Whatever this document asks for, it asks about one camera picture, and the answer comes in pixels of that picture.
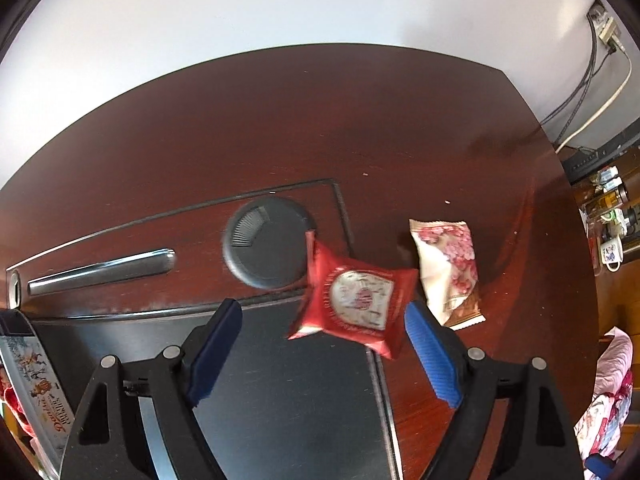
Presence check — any pink floral snack packet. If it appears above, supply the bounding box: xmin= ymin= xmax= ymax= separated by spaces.
xmin=409 ymin=219 xmax=486 ymax=330

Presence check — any pink floral cloth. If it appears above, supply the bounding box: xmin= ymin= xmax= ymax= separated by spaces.
xmin=574 ymin=327 xmax=634 ymax=460

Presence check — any black round cable grommet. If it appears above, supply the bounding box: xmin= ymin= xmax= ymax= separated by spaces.
xmin=222 ymin=196 xmax=316 ymax=289

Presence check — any round cookie tin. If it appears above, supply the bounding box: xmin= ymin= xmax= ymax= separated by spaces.
xmin=1 ymin=309 xmax=74 ymax=479

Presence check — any black cable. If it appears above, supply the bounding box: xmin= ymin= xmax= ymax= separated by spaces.
xmin=539 ymin=19 xmax=616 ymax=146

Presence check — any red snack packet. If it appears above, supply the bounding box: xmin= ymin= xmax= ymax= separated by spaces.
xmin=288 ymin=231 xmax=419 ymax=360

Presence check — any black monitor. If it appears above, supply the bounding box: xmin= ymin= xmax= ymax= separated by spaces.
xmin=562 ymin=119 xmax=640 ymax=184

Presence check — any wall socket with plugs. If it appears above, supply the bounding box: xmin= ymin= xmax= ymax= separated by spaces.
xmin=587 ymin=0 xmax=626 ymax=53

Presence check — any white blue mug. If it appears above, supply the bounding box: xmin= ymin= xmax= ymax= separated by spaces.
xmin=599 ymin=236 xmax=624 ymax=272

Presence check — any white cable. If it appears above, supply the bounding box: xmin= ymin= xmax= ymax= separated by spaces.
xmin=554 ymin=44 xmax=635 ymax=155

